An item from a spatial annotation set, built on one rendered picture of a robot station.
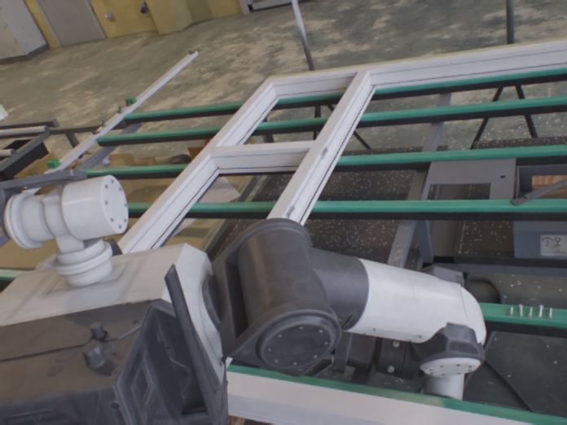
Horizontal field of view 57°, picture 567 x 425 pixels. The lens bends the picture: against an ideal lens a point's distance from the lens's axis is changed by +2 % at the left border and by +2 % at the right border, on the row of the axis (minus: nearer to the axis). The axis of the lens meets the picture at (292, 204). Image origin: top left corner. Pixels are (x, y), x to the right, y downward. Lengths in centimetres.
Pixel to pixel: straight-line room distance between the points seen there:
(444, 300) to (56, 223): 46
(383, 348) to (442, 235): 82
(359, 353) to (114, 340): 57
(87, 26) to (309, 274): 945
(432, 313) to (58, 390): 42
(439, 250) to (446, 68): 68
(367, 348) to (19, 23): 978
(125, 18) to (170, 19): 120
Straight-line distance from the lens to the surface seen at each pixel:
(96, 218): 59
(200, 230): 196
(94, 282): 64
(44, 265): 98
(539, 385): 205
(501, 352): 212
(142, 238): 152
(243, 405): 99
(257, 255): 57
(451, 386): 99
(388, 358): 98
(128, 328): 52
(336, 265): 59
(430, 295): 67
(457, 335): 70
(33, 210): 62
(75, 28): 1009
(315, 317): 52
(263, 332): 52
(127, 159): 260
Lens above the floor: 166
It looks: 33 degrees down
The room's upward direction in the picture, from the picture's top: 18 degrees counter-clockwise
